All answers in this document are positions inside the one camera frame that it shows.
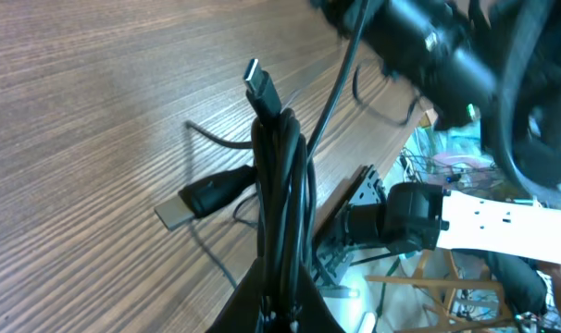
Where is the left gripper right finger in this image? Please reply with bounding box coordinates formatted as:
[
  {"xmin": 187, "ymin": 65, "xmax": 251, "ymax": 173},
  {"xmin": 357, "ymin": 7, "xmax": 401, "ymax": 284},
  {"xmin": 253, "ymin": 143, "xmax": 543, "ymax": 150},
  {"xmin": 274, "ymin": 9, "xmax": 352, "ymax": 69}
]
[{"xmin": 295, "ymin": 265, "xmax": 344, "ymax": 333}]

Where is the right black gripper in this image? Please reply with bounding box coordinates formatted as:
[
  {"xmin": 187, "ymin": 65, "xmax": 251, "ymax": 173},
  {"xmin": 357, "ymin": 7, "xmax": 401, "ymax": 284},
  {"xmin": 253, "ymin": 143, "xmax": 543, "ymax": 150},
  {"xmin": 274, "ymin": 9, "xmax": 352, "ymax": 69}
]
[{"xmin": 310, "ymin": 0, "xmax": 497, "ymax": 129}]

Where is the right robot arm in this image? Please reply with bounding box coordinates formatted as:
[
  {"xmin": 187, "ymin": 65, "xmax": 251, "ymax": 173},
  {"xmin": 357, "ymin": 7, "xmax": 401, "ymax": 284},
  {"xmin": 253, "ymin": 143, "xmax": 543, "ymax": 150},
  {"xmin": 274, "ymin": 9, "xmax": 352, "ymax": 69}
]
[{"xmin": 313, "ymin": 1, "xmax": 561, "ymax": 277}]

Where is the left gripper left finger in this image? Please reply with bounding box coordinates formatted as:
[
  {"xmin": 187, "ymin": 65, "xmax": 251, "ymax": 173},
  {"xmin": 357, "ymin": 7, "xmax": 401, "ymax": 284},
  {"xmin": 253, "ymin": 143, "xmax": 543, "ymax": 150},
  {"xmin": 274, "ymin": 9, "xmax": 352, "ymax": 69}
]
[{"xmin": 206, "ymin": 258, "xmax": 264, "ymax": 333}]

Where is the right camera black cable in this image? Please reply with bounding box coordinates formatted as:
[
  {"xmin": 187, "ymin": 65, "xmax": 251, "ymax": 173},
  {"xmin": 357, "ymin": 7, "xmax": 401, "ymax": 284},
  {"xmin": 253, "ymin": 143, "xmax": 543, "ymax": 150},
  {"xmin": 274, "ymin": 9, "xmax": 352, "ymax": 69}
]
[{"xmin": 305, "ymin": 0, "xmax": 372, "ymax": 161}]

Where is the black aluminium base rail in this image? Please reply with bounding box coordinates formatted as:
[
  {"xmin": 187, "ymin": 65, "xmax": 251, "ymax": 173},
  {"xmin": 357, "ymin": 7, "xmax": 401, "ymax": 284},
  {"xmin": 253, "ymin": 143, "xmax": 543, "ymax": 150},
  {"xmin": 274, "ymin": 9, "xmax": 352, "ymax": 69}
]
[{"xmin": 311, "ymin": 165, "xmax": 386, "ymax": 286}]

